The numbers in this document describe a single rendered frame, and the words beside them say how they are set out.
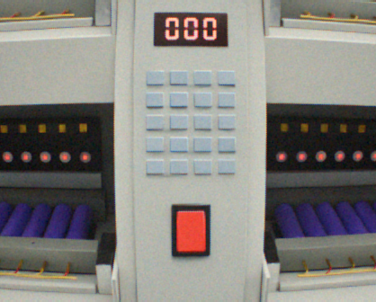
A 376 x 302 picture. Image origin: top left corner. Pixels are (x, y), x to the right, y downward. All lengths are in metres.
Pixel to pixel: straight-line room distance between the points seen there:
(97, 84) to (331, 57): 0.15
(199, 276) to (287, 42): 0.16
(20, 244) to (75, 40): 0.18
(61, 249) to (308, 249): 0.20
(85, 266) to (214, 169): 0.15
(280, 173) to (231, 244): 0.19
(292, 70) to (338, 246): 0.16
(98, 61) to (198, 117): 0.07
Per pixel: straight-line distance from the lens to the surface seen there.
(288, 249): 0.41
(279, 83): 0.34
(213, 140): 0.32
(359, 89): 0.36
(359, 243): 0.43
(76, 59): 0.34
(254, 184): 0.33
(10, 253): 0.43
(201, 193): 0.32
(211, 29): 0.33
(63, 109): 0.54
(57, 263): 0.42
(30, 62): 0.34
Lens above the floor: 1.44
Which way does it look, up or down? 3 degrees down
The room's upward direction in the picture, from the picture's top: straight up
